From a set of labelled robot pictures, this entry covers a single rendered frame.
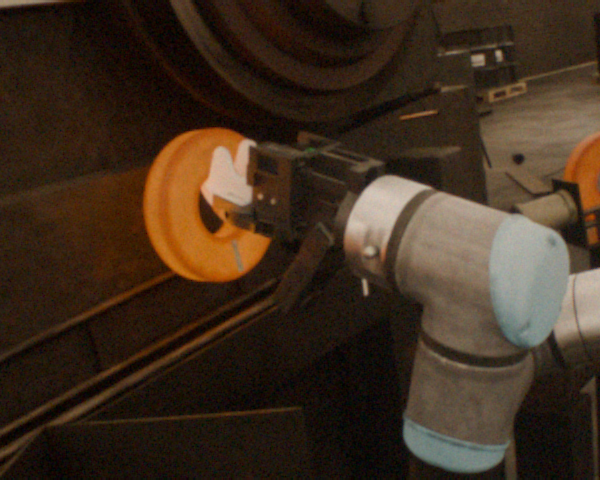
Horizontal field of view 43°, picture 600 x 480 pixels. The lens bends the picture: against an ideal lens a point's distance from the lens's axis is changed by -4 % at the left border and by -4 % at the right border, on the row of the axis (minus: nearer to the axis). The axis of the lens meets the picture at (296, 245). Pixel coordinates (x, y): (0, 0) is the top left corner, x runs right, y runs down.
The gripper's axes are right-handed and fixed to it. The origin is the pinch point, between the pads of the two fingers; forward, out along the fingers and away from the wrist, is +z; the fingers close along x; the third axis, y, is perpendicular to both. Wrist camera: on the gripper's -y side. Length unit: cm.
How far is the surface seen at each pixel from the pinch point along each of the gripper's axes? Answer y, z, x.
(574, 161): -7, -14, -62
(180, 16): 16.8, 4.0, 0.6
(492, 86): -200, 444, -932
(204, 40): 14.2, 3.3, -2.0
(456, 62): -38, 125, -265
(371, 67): 9.1, 0.0, -26.0
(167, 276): -11.2, 4.8, 2.0
